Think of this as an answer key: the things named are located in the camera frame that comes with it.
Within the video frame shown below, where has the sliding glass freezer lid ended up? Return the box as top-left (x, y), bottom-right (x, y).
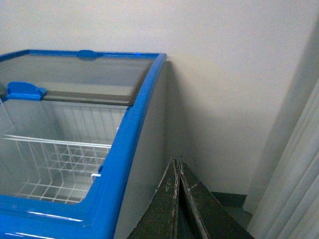
top-left (0, 54), bottom-right (154, 106)

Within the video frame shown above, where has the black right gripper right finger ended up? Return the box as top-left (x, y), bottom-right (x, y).
top-left (179, 161), bottom-right (252, 239)

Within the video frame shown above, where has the white blue chest freezer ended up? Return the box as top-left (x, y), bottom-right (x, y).
top-left (0, 49), bottom-right (167, 239)

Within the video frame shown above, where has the white curtain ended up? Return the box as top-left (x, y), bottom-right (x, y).
top-left (247, 85), bottom-right (319, 239)

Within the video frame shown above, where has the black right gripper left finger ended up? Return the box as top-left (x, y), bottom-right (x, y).
top-left (128, 159), bottom-right (179, 239)

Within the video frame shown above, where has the white wire freezer basket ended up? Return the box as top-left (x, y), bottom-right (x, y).
top-left (0, 99), bottom-right (125, 204)

